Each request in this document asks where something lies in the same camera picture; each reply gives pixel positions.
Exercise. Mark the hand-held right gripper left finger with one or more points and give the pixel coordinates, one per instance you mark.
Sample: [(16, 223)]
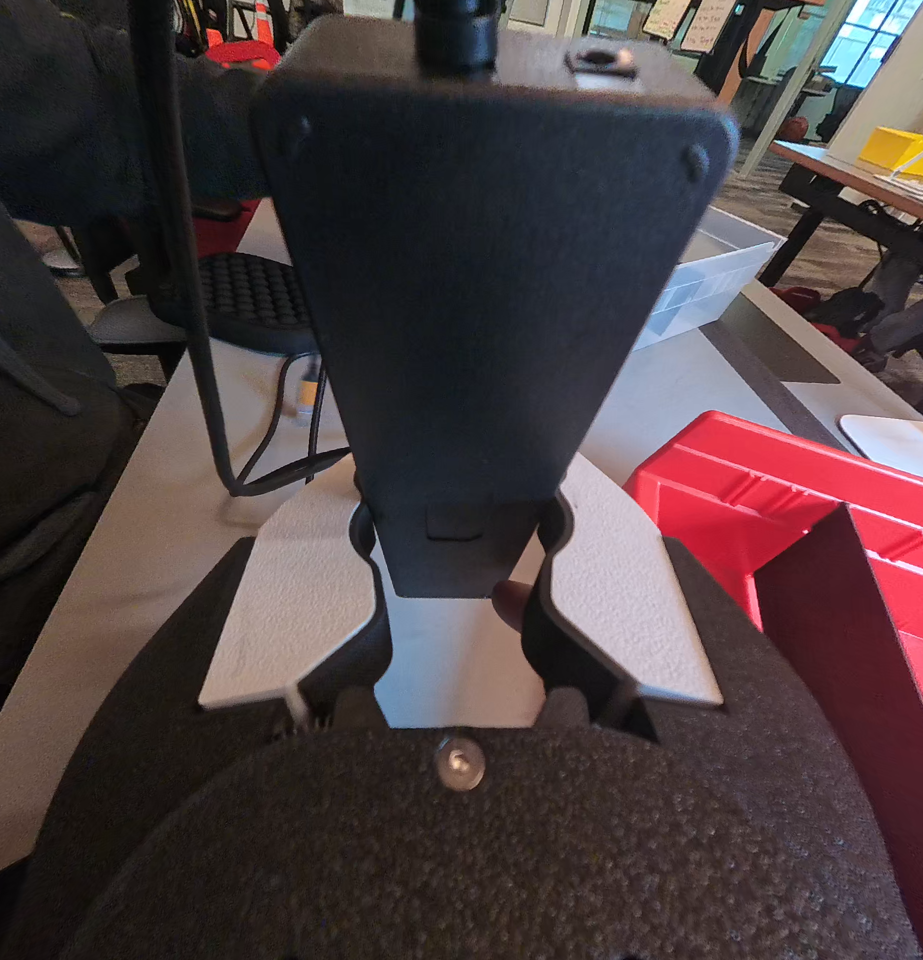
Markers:
[(289, 615)]

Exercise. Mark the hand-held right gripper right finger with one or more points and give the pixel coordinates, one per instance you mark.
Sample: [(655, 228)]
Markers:
[(626, 600)]

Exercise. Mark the red plastic bin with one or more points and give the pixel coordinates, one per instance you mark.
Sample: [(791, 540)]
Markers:
[(716, 480)]

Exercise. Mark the clear plastic bin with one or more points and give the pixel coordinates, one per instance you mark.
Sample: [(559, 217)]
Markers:
[(701, 277)]

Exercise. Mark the black USB hub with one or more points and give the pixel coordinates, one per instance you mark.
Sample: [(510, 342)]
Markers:
[(491, 262)]

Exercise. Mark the person's left forearm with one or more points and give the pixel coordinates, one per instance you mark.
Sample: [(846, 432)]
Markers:
[(71, 112)]

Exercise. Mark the black bin divider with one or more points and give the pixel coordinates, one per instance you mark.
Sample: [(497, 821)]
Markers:
[(844, 637)]

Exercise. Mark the white document stand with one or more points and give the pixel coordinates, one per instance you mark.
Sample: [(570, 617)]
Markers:
[(889, 442)]

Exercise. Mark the red bag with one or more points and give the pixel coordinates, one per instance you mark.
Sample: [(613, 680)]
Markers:
[(821, 315)]

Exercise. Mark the background wooden table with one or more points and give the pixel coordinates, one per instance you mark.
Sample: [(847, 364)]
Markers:
[(844, 176)]

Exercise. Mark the yellow plastic bin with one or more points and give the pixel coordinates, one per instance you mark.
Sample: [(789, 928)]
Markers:
[(893, 148)]

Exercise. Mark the clear acrylic holder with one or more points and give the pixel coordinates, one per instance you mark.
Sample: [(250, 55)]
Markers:
[(919, 161)]

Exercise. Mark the small document board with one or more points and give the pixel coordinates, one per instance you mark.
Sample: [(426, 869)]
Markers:
[(665, 16), (707, 22)]

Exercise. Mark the orange traffic cone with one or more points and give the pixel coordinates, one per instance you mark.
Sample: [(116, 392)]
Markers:
[(261, 19)]

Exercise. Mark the wooden support post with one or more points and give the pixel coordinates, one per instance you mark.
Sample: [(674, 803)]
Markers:
[(746, 60)]

